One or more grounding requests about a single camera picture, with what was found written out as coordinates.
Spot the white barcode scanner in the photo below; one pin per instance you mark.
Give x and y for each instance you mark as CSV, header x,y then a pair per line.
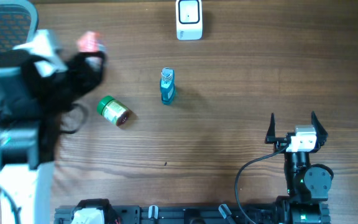
x,y
189,19

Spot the blue mouthwash bottle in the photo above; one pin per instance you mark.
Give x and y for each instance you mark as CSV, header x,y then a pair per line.
x,y
167,85

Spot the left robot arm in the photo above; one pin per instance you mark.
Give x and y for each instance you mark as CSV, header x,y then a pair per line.
x,y
25,192

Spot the green lid jar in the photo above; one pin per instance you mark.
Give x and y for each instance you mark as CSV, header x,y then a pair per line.
x,y
113,110

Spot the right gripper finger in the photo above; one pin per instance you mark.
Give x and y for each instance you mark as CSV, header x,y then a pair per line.
x,y
270,135
321,133

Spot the hex wrench set packet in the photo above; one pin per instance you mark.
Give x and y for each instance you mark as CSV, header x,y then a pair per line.
x,y
90,42

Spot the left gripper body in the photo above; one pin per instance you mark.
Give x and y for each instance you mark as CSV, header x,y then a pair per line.
x,y
55,89

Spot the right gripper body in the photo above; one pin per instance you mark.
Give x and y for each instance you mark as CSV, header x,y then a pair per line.
x,y
281,144

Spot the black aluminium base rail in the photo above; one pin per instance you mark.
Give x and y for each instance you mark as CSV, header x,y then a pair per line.
x,y
258,213

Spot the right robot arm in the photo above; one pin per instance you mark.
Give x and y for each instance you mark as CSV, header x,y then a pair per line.
x,y
307,184

